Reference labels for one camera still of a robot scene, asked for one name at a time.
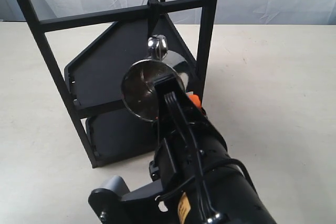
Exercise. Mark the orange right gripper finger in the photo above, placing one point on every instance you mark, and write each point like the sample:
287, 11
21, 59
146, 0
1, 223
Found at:
196, 100

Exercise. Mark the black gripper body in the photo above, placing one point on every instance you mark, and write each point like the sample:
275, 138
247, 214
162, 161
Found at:
189, 146

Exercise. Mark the stainless steel mug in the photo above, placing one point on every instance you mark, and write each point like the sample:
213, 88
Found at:
137, 87

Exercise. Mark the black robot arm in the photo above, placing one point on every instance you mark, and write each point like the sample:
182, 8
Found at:
194, 180

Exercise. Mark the black metal shelf rack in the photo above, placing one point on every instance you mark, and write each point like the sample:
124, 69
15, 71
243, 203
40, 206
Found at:
90, 84

